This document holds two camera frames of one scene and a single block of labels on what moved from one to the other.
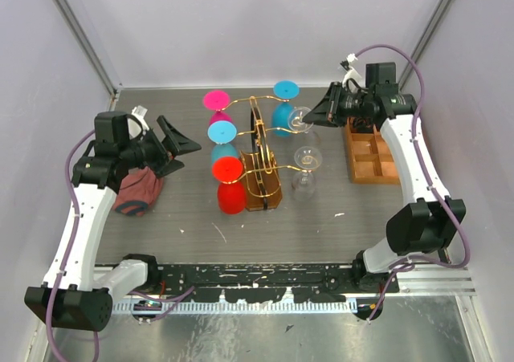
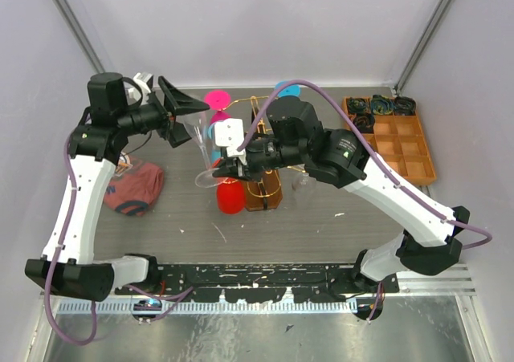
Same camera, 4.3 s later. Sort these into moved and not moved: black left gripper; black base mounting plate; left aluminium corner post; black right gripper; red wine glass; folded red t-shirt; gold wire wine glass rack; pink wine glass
Moved: black left gripper; black right gripper
Not moved: pink wine glass; black base mounting plate; gold wire wine glass rack; red wine glass; left aluminium corner post; folded red t-shirt
